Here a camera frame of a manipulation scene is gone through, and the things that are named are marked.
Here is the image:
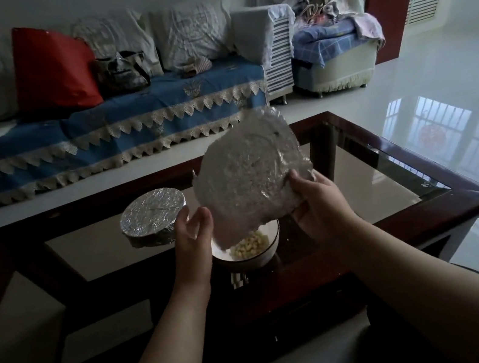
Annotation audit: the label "red cushion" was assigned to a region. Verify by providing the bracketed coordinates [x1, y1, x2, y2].
[5, 14, 106, 121]

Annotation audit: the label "white striped sofa armrest cover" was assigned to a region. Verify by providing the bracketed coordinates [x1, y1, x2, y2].
[229, 0, 310, 107]

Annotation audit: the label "dark wood glass coffee table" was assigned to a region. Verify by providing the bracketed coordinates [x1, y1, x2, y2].
[0, 84, 479, 363]

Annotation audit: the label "folded striped cloth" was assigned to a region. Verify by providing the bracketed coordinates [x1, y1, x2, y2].
[179, 54, 214, 79]

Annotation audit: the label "dark handbag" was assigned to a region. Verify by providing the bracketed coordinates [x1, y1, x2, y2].
[92, 47, 153, 99]

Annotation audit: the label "sofa with blue lace cover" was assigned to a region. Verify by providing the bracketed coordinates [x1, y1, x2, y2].
[0, 0, 284, 218]

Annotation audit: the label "clear plastic wrap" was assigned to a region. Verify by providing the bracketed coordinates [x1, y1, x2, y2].
[182, 100, 326, 249]

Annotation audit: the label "pile of clothes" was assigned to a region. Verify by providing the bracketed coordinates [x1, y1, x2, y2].
[295, 0, 359, 31]

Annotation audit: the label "pale corn kernels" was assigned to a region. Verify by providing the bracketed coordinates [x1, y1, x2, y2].
[226, 228, 273, 263]

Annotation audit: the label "person's left hand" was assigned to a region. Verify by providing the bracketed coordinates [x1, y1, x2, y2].
[166, 202, 225, 295]

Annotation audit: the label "person's left forearm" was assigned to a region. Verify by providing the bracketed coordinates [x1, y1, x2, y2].
[77, 274, 228, 363]

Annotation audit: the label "white ottoman with blue cloth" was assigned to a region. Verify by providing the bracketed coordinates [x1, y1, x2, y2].
[284, 13, 393, 102]

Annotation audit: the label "foil covered round bowl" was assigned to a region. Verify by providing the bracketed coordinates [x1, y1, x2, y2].
[115, 184, 194, 253]

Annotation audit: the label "person's right hand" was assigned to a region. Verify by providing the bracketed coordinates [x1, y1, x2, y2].
[282, 158, 368, 256]

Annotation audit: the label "person's right forearm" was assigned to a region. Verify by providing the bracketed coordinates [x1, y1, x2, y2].
[323, 198, 479, 363]

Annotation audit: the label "white bowl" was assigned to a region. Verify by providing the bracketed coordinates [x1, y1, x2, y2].
[207, 217, 287, 277]

